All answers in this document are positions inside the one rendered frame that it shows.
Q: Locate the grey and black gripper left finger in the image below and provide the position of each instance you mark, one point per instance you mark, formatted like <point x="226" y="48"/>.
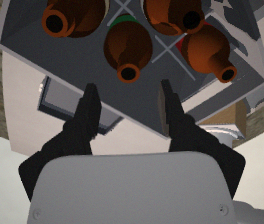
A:
<point x="82" y="128"/>

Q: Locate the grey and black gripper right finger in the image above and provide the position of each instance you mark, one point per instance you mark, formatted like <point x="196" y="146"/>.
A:
<point x="188" y="135"/>

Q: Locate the dark grey crate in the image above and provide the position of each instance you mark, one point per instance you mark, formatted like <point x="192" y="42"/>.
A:
<point x="74" y="62"/>

